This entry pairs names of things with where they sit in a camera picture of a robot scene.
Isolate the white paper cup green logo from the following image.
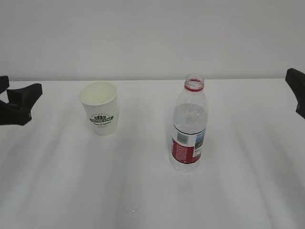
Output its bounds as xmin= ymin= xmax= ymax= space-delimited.
xmin=80 ymin=81 xmax=118 ymax=136

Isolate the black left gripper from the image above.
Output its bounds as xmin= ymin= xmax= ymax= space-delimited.
xmin=0 ymin=76 xmax=42 ymax=126

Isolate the clear plastic water bottle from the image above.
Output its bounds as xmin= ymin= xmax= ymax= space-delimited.
xmin=170 ymin=73 xmax=208 ymax=172

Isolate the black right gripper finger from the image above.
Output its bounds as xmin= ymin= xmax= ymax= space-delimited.
xmin=285 ymin=68 xmax=305 ymax=118

